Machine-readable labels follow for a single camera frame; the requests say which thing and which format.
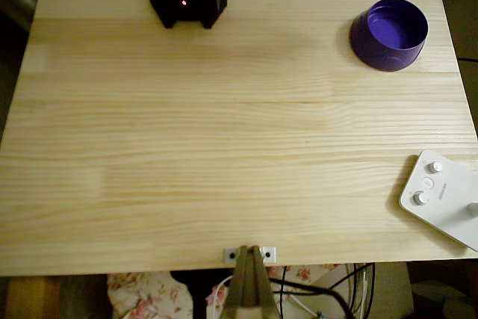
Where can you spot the purple bowl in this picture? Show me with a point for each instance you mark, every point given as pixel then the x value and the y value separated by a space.
pixel 388 57

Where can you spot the white lamp base with knobs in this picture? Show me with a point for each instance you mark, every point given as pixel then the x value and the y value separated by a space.
pixel 448 214

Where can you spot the beige box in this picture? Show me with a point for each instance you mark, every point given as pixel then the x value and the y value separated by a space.
pixel 392 289

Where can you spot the metal table clamp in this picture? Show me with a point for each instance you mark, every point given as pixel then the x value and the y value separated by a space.
pixel 248 289

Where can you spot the floral cloth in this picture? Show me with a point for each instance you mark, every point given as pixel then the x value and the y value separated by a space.
pixel 142 296

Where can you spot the wooden table leg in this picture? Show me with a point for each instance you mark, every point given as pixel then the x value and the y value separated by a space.
pixel 33 296

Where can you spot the silver metal bracket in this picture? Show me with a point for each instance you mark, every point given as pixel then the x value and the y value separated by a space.
pixel 272 251

